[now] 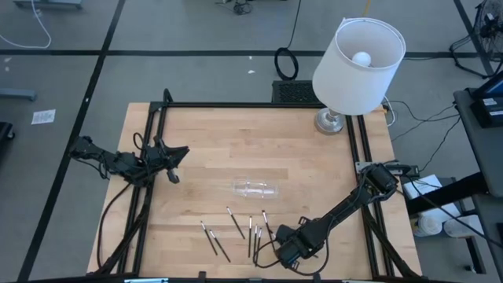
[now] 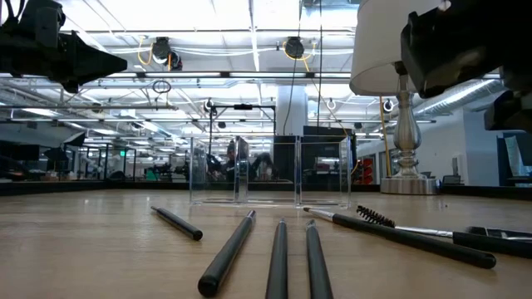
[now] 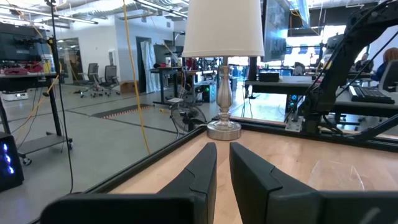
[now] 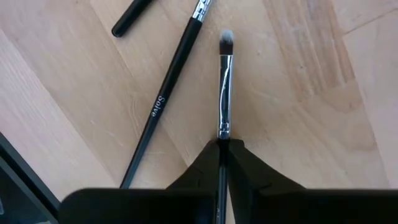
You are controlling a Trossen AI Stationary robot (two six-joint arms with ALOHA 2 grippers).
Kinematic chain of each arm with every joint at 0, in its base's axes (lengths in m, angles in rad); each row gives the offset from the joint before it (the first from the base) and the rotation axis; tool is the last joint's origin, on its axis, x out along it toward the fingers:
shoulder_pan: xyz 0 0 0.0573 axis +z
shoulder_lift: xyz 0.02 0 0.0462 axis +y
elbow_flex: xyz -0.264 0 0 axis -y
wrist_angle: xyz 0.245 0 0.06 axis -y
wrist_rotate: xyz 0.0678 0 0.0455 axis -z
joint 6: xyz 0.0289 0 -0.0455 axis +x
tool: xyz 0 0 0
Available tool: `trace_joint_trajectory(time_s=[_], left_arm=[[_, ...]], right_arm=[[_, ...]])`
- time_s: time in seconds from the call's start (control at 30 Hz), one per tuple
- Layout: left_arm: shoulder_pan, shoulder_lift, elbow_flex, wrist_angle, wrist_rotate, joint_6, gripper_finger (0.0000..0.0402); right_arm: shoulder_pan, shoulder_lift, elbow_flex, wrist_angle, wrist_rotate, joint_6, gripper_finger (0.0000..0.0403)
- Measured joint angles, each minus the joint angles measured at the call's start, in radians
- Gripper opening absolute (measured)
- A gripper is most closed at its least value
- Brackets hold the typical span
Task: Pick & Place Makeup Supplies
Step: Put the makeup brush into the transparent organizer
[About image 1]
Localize grey desk foot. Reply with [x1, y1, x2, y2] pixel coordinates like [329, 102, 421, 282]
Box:
[13, 0, 83, 9]
[0, 88, 39, 102]

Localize grey side table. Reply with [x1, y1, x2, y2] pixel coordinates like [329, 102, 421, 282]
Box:
[453, 89, 503, 197]

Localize black power strip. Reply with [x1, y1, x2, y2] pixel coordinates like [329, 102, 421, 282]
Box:
[383, 161, 420, 178]

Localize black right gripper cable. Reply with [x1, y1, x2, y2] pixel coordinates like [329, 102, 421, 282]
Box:
[252, 237, 329, 276]

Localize black fluffy-head makeup brush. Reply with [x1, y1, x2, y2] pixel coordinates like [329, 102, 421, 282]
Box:
[261, 209, 277, 243]

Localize white paper sheet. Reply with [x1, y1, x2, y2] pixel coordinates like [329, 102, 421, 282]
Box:
[31, 108, 57, 126]

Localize white cardboard box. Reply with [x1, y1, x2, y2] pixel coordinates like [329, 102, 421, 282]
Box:
[401, 174, 443, 200]

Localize black floor fan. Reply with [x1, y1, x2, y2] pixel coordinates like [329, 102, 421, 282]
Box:
[450, 0, 503, 79]

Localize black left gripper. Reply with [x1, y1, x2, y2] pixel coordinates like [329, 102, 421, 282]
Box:
[143, 135, 190, 185]

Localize black box with labels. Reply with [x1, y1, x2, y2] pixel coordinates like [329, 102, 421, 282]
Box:
[469, 96, 503, 129]

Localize white shade silver table lamp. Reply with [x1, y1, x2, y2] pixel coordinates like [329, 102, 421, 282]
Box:
[312, 17, 408, 137]

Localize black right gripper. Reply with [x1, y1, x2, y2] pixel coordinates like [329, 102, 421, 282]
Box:
[276, 215, 320, 271]

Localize blue screen laptop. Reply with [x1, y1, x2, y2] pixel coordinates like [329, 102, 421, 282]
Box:
[471, 72, 503, 99]

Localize black coiled floor cable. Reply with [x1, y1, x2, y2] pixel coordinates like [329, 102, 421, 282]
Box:
[274, 0, 303, 82]

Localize clear acrylic brush organizer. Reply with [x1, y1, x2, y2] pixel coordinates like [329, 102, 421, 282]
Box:
[230, 175, 281, 200]

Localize black aluminium table frame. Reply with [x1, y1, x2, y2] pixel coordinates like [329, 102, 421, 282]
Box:
[94, 88, 424, 283]

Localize black object on floor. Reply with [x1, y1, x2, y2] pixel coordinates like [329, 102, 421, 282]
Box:
[0, 121, 16, 142]

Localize white paper towel roll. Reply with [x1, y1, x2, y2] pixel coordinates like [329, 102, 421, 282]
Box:
[442, 215, 485, 239]
[416, 214, 444, 237]

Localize black perforated box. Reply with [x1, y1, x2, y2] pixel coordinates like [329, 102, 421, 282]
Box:
[271, 79, 315, 105]

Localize black cable bundle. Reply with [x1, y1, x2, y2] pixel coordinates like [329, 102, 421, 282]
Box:
[231, 0, 255, 16]

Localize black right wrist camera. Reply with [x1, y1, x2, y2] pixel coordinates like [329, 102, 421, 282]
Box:
[277, 242, 307, 263]

